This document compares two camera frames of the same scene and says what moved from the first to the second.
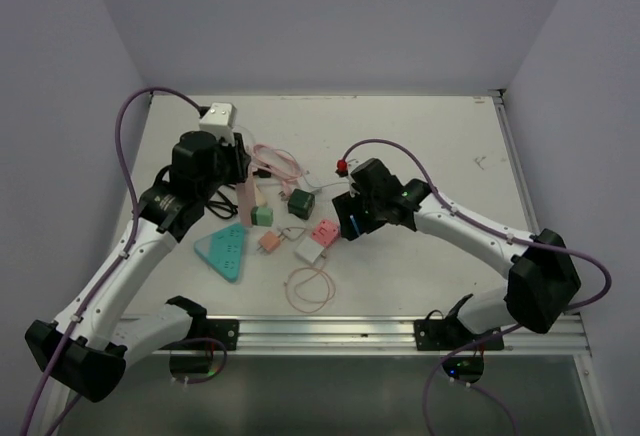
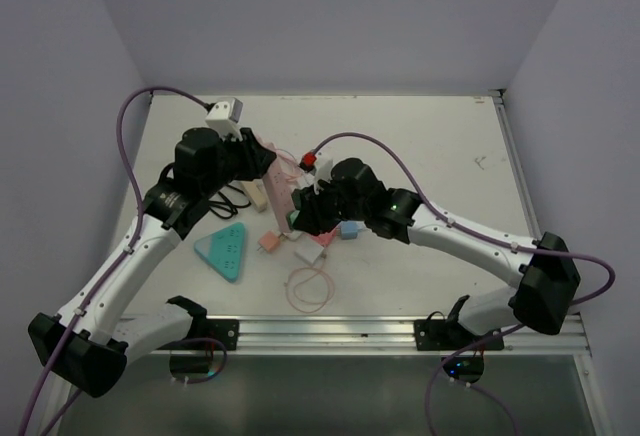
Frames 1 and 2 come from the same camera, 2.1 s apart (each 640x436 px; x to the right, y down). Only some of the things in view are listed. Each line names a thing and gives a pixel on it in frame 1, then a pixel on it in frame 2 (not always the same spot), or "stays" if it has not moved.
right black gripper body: [365, 211] -> [328, 207]
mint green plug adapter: [262, 216] -> [291, 217]
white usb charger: [309, 249] stays
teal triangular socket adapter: [223, 250] stays
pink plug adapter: [326, 233] stays
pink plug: [269, 241] stays
